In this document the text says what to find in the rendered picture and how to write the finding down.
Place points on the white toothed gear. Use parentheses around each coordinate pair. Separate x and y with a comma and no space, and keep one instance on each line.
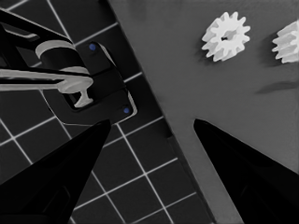
(235,39)
(291,40)

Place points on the dark robot body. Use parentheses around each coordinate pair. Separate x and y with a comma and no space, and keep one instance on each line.
(102,81)

